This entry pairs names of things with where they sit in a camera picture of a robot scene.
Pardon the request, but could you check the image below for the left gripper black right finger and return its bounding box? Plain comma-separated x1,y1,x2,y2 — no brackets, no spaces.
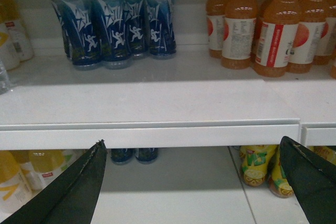
280,136,335,223

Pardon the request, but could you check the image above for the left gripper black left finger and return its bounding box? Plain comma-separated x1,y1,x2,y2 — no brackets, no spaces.
2,140,107,223

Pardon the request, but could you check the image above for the blue bottle lower shelf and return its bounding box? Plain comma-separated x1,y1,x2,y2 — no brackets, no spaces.
110,148,134,165
135,148,159,164

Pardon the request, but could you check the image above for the adjacent white shelf board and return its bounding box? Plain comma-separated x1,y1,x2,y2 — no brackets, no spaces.
263,61,335,146

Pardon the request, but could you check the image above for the lemon tea bottle lower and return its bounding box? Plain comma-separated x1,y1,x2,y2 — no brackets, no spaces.
268,150,294,198
240,145,278,187

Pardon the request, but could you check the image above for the yellow juice bottle lower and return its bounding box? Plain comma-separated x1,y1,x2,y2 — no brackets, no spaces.
24,150,78,189
1,151,33,214

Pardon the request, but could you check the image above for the orange juice bottle front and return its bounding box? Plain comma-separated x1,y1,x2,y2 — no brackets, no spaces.
254,0,301,78

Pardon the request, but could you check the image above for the orange juice bottle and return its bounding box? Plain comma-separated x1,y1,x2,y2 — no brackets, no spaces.
206,0,228,59
254,0,301,78
221,0,258,70
286,0,328,73

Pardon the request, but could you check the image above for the white yellow drink bottle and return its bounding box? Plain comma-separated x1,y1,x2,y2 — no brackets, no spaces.
1,0,34,63

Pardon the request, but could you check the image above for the blue sports drink bottle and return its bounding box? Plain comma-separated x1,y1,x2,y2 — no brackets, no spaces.
91,0,131,69
145,0,176,60
124,0,148,59
51,0,101,71

